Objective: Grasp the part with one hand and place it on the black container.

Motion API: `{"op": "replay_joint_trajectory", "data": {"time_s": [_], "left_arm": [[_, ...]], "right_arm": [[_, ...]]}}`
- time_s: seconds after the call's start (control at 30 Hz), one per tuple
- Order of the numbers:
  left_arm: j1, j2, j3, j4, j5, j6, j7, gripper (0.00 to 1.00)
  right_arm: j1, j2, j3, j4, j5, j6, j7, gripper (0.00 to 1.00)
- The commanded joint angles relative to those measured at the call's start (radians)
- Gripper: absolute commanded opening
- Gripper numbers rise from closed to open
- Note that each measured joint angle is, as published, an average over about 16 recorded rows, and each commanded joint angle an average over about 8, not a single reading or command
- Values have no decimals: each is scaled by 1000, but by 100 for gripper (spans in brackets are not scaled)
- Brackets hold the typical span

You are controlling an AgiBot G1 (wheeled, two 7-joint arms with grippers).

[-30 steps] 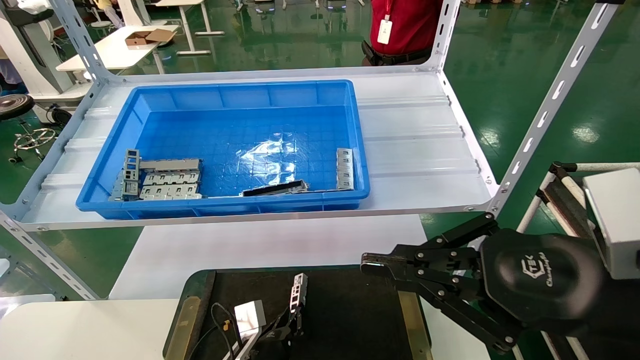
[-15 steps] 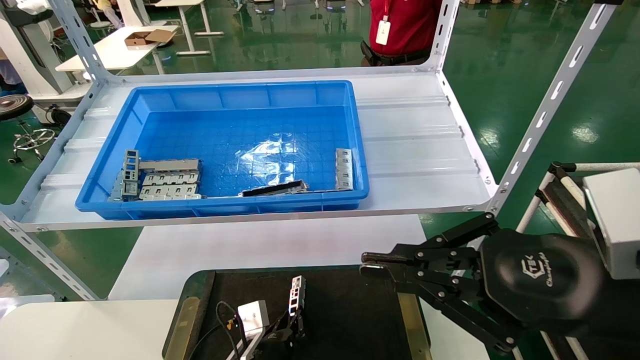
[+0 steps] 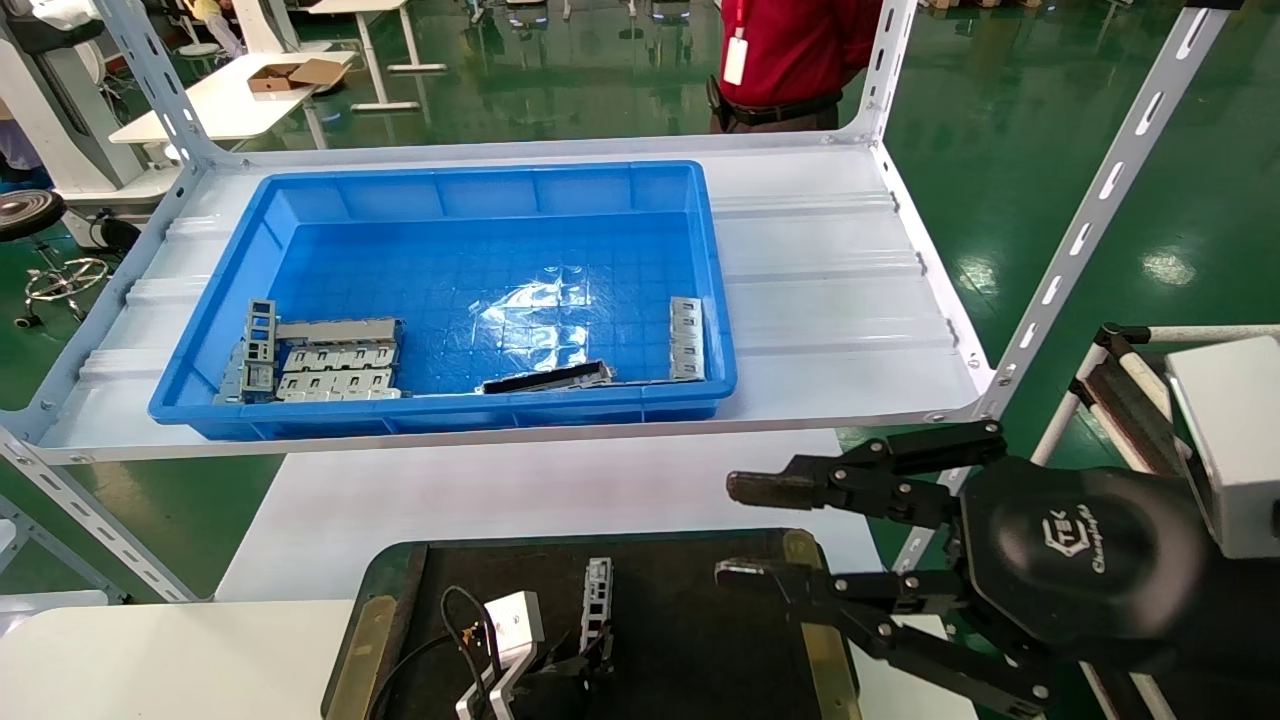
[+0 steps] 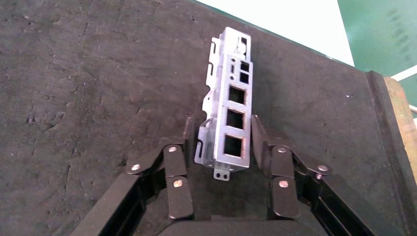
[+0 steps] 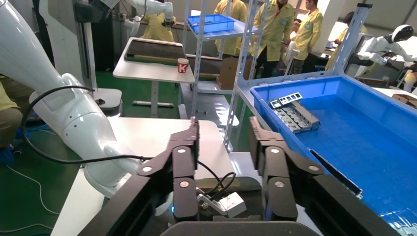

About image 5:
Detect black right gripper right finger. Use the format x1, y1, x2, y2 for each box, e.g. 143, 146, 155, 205
248, 116, 402, 236

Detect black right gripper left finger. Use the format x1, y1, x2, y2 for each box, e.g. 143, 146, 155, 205
77, 117, 200, 236

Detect large blue plastic bin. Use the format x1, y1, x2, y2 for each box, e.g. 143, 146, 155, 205
250, 75, 417, 236

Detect paper cup with red K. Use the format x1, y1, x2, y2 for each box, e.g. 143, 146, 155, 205
177, 58, 190, 74

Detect white side table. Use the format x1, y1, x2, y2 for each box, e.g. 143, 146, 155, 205
113, 36, 196, 118

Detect brown cardboard box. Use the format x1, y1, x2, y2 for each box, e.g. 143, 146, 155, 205
392, 93, 417, 109
216, 57, 255, 91

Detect black tray with wooden edge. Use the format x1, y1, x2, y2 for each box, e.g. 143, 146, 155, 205
124, 39, 187, 66

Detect person in yellow coat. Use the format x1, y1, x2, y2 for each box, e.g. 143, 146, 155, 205
141, 13, 177, 43
252, 0, 296, 80
213, 0, 249, 60
325, 11, 369, 72
286, 0, 324, 75

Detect small blue plastic bin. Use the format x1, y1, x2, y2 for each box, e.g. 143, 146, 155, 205
186, 13, 236, 35

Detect grey metal shelving rack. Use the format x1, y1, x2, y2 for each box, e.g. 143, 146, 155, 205
180, 0, 374, 153

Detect white humanoid robot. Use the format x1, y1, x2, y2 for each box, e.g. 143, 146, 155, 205
346, 24, 417, 81

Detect white robot column with base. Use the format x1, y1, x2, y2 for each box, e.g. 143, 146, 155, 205
38, 0, 124, 117

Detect seated operator in yellow coat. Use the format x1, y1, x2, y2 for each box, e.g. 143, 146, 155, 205
0, 75, 36, 165

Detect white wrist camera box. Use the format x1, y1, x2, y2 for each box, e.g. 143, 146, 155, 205
195, 191, 247, 219

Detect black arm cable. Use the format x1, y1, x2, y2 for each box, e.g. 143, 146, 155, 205
20, 85, 237, 201

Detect white floor cable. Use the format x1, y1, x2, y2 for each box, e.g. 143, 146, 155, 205
0, 164, 61, 234

